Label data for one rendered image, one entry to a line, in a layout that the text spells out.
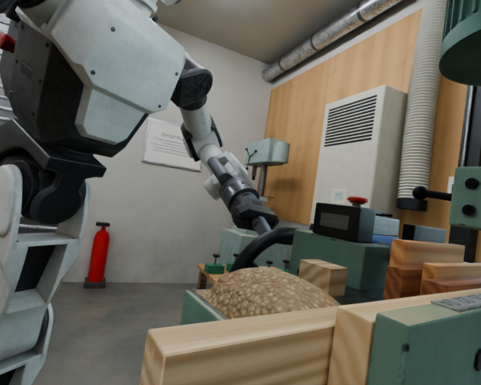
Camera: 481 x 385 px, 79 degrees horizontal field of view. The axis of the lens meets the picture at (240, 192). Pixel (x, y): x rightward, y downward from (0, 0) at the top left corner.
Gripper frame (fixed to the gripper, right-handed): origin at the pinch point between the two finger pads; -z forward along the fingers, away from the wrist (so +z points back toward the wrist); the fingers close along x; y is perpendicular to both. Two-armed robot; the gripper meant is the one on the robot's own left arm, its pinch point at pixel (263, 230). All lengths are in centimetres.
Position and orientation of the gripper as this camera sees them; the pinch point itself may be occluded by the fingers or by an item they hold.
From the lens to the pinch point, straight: 67.2
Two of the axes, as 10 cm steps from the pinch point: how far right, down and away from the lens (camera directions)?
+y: 4.7, -8.1, -3.4
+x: -7.8, -2.1, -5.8
